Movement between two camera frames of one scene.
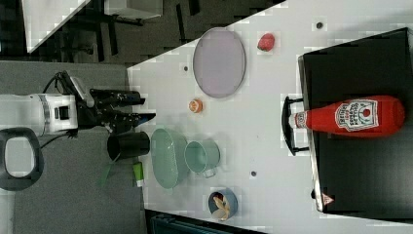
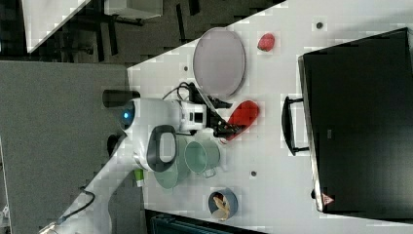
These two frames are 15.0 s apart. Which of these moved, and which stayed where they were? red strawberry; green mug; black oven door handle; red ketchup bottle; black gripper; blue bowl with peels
Moved: red ketchup bottle; black gripper
Stayed: black oven door handle; red strawberry; green mug; blue bowl with peels
